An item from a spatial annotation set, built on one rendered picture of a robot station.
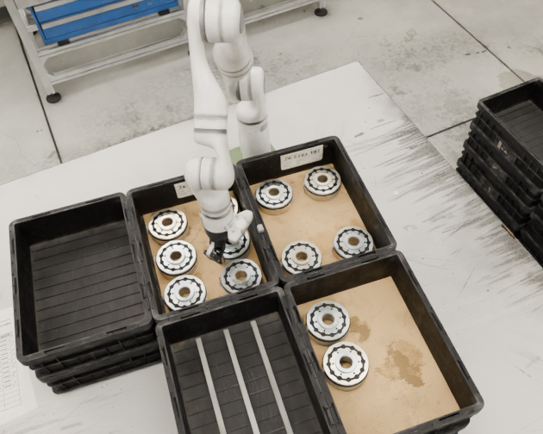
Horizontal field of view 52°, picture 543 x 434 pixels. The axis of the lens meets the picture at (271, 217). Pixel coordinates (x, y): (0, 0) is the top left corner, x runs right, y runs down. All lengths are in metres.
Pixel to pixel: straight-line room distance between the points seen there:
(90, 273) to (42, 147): 1.65
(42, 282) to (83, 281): 0.10
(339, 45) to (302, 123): 1.53
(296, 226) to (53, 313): 0.65
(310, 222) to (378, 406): 0.51
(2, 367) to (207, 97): 0.90
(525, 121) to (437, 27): 1.37
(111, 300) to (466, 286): 0.94
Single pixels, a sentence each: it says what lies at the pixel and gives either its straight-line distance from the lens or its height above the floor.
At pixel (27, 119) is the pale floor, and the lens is 3.29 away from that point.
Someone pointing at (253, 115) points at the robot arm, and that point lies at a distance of 1.61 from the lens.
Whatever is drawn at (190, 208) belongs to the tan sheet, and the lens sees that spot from 1.57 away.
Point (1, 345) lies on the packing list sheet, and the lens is 1.67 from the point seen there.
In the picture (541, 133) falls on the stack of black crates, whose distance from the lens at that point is 2.39.
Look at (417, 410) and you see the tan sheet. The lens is 1.32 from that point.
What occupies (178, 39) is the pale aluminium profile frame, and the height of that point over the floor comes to 0.14.
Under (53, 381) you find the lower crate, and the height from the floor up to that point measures 0.80.
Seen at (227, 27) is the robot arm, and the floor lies 1.40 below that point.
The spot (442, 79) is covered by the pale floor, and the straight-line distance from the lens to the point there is 3.27.
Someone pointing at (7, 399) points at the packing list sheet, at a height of 0.70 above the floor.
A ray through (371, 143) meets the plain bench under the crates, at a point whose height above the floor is 0.70.
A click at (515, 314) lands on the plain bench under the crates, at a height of 0.70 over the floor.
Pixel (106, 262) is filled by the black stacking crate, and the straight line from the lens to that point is 1.53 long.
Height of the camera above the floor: 2.07
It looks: 54 degrees down
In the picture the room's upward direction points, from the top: 3 degrees counter-clockwise
